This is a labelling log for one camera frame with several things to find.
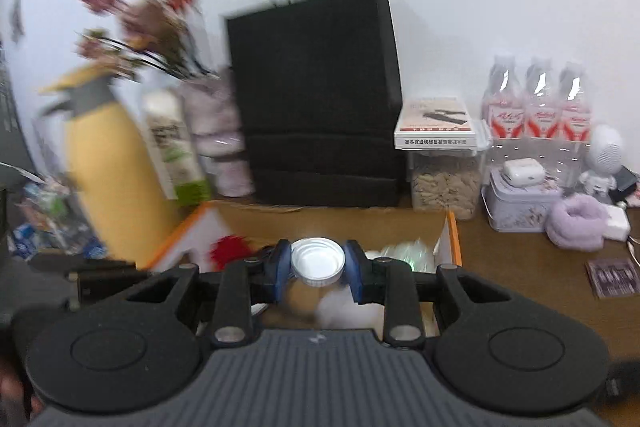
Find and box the white earbuds case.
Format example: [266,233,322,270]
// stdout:
[502,158,547,186]

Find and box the white bottle cap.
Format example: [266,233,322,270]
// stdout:
[289,237,347,288]

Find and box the yellow thermos bottle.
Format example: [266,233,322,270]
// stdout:
[37,64,189,271]

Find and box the white and green tube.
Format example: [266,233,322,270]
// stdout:
[139,89,214,208]

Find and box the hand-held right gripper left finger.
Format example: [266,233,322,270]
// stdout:
[122,238,293,348]

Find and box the black paper bag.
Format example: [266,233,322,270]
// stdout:
[222,0,405,209]

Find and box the dark grey furniture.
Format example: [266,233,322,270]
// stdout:
[0,51,37,188]

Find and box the dark printed card packet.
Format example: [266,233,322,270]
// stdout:
[585,256,640,300]

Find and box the floral patterned vase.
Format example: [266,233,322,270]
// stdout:
[177,66,257,198]

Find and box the clear water bottle red label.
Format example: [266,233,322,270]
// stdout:
[557,60,594,144]
[480,54,524,144]
[522,55,561,144]

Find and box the clear container of nuts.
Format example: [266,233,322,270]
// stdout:
[407,147,489,221]

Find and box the red pom-pom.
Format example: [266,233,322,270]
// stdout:
[208,234,256,276]

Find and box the white charger block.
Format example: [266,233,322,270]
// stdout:
[602,204,632,241]

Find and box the pile of blue white packets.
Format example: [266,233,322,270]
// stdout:
[12,176,109,261]

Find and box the orange-edged cardboard box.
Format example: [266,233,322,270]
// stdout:
[137,199,464,344]

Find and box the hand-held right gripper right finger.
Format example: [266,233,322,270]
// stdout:
[342,239,509,349]

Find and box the purple fluffy scrunchie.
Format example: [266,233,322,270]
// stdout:
[544,194,612,254]

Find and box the white fluffy ball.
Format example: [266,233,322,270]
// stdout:
[314,286,387,331]

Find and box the small black device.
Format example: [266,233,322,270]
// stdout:
[607,166,640,208]

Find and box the white robot figure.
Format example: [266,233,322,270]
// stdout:
[579,124,626,198]

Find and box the iridescent plastic ball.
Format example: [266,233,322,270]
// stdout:
[379,239,437,274]

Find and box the lavender tin box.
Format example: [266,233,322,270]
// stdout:
[482,169,564,234]

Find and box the white flat box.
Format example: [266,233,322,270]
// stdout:
[393,95,477,152]

